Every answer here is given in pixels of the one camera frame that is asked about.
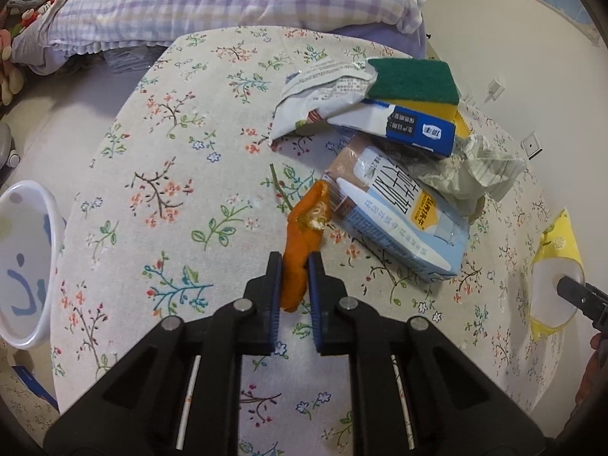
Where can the person's right hand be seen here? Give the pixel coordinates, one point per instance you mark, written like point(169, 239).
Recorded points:
point(593, 370)

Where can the yellow patterned wrapper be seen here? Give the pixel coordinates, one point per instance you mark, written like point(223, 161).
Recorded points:
point(565, 240)

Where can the stuffed toy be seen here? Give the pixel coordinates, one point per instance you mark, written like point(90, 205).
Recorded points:
point(12, 71)

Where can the white plastic basin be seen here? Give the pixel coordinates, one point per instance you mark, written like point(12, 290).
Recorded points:
point(28, 247)

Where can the blue box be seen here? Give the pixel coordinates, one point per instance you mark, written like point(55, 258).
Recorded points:
point(35, 387)

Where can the white printed torn wrapper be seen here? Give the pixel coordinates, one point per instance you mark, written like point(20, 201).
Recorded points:
point(313, 90)

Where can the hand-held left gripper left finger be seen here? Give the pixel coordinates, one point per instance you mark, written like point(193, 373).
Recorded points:
point(275, 316)

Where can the bed with purple sheet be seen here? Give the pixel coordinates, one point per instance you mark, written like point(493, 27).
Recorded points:
point(408, 42)

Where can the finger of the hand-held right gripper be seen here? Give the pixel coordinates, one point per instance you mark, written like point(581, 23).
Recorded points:
point(582, 294)

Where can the grey chair base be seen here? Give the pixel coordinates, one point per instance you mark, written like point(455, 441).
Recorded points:
point(7, 145)

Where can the crumpled white paper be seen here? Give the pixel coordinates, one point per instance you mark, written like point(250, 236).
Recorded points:
point(475, 171)

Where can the bed with plaid quilt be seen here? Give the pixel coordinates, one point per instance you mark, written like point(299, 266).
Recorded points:
point(190, 4)

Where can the blue and white carton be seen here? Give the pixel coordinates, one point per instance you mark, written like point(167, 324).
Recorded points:
point(418, 133)

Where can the green and yellow sponge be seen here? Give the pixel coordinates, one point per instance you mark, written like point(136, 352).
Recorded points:
point(413, 78)

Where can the brown and blue paper bag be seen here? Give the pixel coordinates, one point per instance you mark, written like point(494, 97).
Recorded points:
point(394, 228)

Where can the floral tablecloth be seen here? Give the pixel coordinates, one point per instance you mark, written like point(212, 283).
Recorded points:
point(190, 199)

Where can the white wall socket with plug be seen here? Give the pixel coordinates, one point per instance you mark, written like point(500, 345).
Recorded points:
point(496, 88)

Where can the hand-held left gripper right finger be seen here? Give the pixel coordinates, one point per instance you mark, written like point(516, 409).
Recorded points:
point(314, 316)

